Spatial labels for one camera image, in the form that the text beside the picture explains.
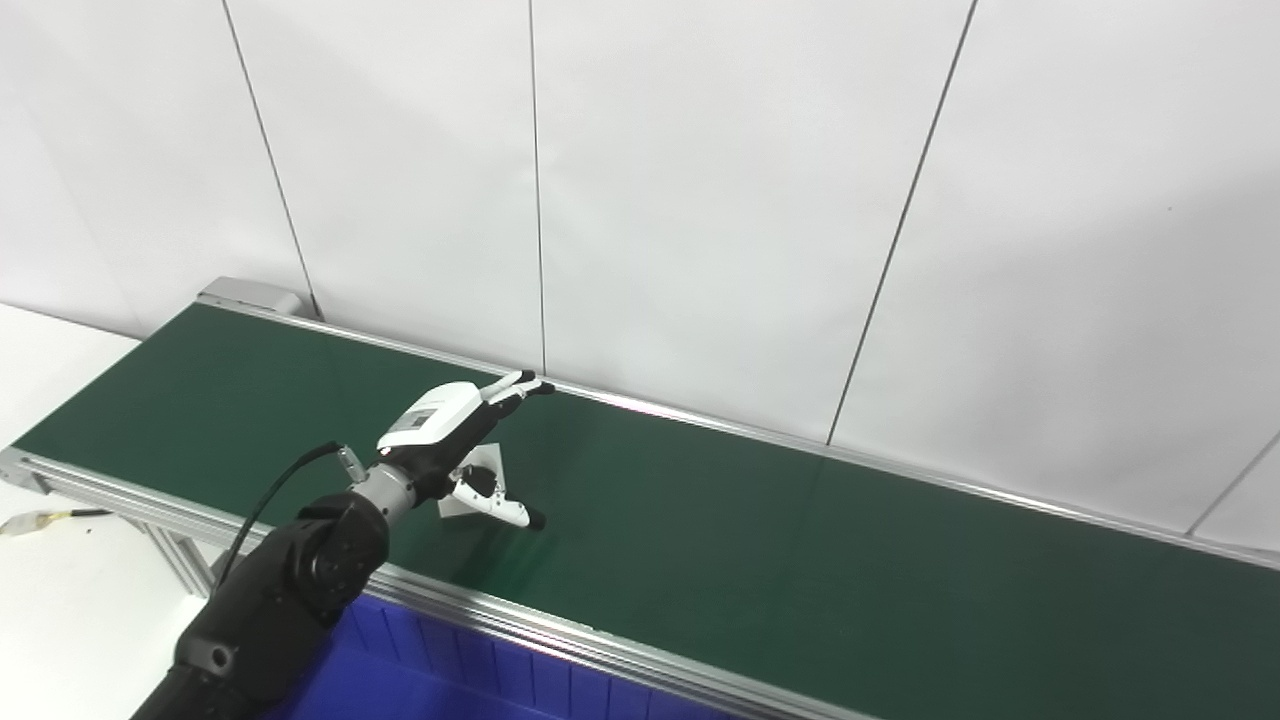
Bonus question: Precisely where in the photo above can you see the blue bin with white parts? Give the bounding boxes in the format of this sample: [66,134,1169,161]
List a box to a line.
[265,595,741,720]

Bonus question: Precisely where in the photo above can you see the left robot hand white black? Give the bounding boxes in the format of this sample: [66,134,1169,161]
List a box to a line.
[377,370,556,531]

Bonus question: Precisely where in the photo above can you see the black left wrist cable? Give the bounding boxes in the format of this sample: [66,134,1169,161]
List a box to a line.
[215,442,366,591]

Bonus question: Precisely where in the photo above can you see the white square part with hole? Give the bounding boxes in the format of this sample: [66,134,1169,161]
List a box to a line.
[437,445,506,521]

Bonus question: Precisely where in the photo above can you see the aluminium conveyor leg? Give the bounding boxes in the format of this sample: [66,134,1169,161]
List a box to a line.
[140,520,216,598]

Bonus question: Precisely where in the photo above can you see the green conveyor belt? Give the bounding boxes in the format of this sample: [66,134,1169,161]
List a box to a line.
[0,277,1280,720]
[12,303,1280,720]

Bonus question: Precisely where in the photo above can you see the thin cable with beige plug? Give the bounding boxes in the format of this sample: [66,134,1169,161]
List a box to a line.
[0,508,113,538]

